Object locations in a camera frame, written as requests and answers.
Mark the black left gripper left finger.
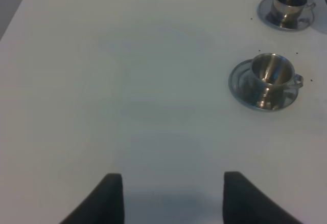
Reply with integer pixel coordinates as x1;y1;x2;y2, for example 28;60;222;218
62;173;125;224

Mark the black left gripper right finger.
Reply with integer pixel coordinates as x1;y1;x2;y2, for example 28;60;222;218
223;171;300;224

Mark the near stainless steel saucer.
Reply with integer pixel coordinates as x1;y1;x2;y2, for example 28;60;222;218
228;59;299;112

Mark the stainless steel saucer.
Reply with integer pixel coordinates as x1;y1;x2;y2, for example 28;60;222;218
257;0;315;32
228;59;299;112

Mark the near stainless steel teacup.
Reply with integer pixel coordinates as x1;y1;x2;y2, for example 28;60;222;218
248;53;304;100

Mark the far stainless steel saucer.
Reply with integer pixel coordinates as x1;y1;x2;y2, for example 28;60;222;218
257;0;315;32

